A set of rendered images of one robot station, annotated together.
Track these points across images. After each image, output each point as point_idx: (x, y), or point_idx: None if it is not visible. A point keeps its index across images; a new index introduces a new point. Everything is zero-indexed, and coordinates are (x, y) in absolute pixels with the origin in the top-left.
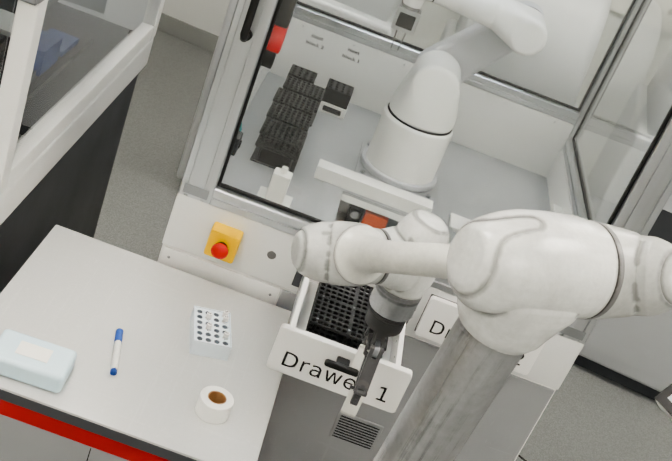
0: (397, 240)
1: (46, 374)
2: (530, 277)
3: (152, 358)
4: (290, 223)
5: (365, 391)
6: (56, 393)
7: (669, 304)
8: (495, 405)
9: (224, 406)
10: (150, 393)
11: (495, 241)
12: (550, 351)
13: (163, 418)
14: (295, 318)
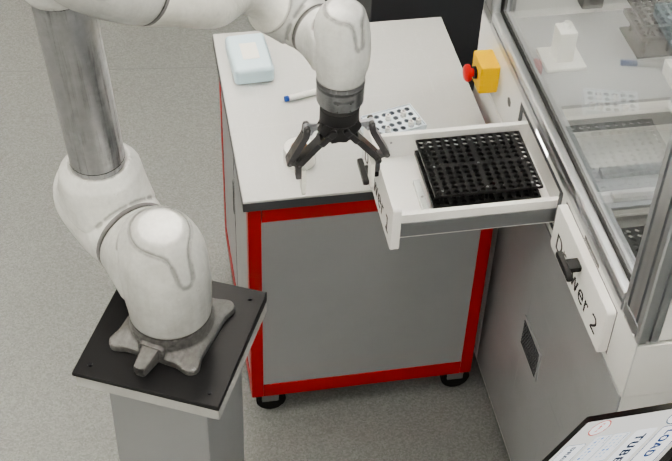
0: (314, 14)
1: (233, 64)
2: None
3: None
4: (515, 69)
5: (288, 160)
6: (236, 84)
7: None
8: (590, 384)
9: None
10: (286, 124)
11: None
12: (618, 335)
13: (264, 139)
14: (411, 132)
